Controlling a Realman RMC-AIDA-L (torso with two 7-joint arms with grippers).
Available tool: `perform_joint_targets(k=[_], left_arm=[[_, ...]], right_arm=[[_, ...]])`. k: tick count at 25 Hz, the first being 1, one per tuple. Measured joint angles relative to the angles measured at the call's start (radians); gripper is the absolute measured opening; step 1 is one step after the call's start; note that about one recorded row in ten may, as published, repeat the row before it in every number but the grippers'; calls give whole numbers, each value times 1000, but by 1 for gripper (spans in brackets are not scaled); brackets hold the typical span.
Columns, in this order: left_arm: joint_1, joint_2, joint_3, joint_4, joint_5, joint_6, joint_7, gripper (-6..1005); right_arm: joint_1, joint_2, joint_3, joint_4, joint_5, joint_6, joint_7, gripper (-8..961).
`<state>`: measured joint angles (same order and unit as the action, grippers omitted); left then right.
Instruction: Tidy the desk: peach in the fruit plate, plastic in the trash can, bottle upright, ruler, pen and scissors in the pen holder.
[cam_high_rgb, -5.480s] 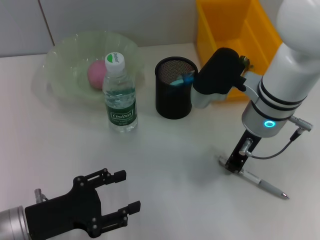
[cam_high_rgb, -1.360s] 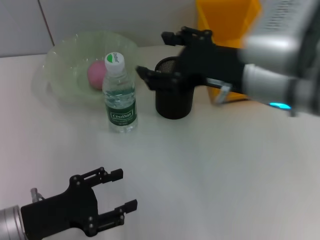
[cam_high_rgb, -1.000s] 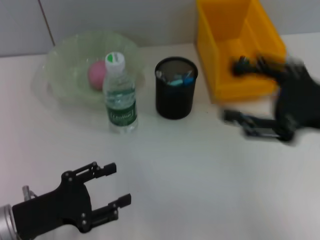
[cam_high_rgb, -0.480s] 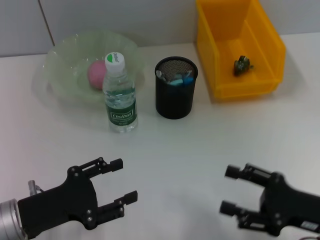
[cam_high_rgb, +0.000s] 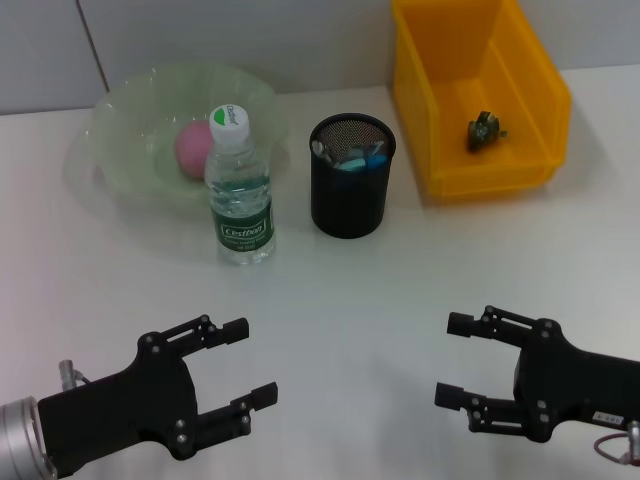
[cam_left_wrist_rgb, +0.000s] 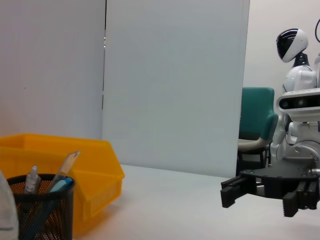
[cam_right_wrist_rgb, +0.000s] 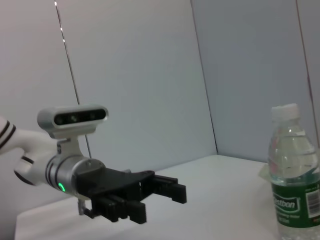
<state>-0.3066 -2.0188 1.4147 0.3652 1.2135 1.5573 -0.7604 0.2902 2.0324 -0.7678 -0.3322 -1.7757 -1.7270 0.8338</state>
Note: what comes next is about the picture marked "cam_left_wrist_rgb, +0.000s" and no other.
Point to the grey white pen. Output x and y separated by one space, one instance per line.
32 180

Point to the white black-headed humanoid robot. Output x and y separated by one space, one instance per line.
300 75

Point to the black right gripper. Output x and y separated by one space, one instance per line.
275 182

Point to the clear plastic ruler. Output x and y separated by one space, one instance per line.
66 165

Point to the yellow plastic bin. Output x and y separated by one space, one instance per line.
95 162

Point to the clear green-label water bottle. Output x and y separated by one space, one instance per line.
7 212

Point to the black mesh pen holder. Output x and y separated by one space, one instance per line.
50 215

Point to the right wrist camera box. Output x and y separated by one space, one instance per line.
297 103

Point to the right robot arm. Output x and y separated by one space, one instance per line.
303 150

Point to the green upholstered chair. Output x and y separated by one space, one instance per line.
257 112

